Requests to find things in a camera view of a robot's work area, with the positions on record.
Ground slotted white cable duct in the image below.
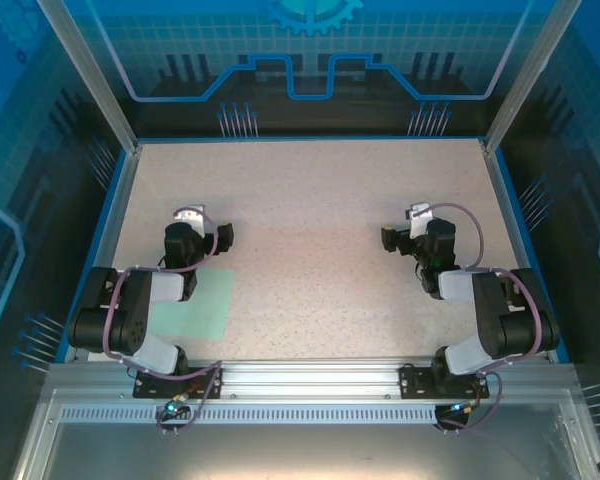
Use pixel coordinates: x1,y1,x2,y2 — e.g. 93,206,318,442
58,405,565,426

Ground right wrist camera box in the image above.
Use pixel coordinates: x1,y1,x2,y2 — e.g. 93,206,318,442
404,202,434,240

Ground aluminium frame post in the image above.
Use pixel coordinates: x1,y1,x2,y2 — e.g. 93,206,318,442
33,0,142,155
481,0,585,155

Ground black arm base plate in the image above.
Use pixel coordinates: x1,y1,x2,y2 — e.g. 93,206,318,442
133,366,225,400
398,364,492,400

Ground small lit cable connector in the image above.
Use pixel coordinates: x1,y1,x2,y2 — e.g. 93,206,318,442
447,399,482,417
162,397,190,421

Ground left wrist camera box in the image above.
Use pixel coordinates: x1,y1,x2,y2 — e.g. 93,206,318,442
173,203,207,224

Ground grey metal tray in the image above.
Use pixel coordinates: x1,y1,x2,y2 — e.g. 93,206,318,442
9,388,600,480

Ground aluminium side rail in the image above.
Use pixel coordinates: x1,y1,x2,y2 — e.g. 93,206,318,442
62,142,142,364
479,139,566,364

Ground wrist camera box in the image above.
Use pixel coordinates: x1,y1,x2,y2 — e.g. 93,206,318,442
173,203,207,224
404,202,434,240

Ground long aluminium mounting rail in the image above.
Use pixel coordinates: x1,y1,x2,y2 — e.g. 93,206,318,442
46,355,580,401

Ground light green paper sheet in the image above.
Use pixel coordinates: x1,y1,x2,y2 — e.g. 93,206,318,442
152,267,236,341

